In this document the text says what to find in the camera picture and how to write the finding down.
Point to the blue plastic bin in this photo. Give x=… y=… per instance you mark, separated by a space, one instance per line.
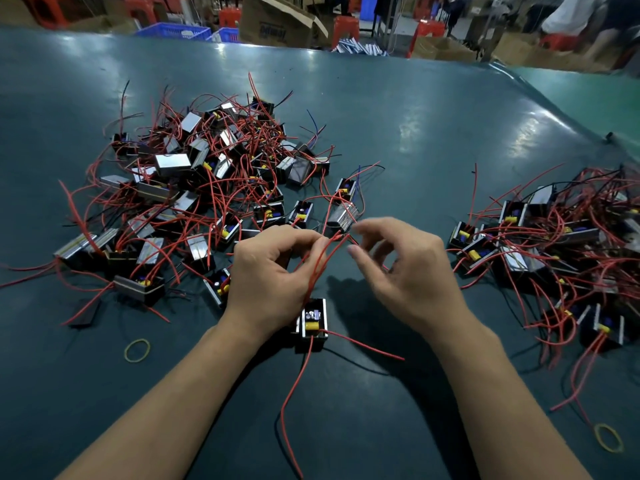
x=368 y=7

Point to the stack of white blue sheets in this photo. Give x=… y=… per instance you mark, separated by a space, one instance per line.
x=357 y=47

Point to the low brown cardboard box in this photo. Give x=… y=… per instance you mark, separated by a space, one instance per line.
x=442 y=49

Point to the large open cardboard box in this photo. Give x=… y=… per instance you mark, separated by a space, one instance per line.
x=272 y=24

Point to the person's left thumb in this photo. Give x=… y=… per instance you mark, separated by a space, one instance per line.
x=312 y=259

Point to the person's right hand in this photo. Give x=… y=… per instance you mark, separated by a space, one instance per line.
x=420 y=279

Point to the person's right thumb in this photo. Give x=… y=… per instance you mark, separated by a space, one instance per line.
x=367 y=267

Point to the person's left hand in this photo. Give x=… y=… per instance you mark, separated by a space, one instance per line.
x=262 y=289

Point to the blue plastic crate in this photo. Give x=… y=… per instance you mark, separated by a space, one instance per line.
x=172 y=30
x=227 y=35

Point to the yellow rubber band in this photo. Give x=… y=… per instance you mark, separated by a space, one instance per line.
x=598 y=437
x=126 y=347

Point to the person's right forearm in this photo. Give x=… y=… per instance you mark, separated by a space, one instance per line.
x=495 y=399

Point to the person's left forearm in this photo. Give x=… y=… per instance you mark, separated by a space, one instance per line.
x=170 y=409

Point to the red plastic stool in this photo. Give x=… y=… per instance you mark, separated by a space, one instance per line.
x=427 y=30
x=559 y=42
x=45 y=9
x=230 y=17
x=140 y=8
x=345 y=28

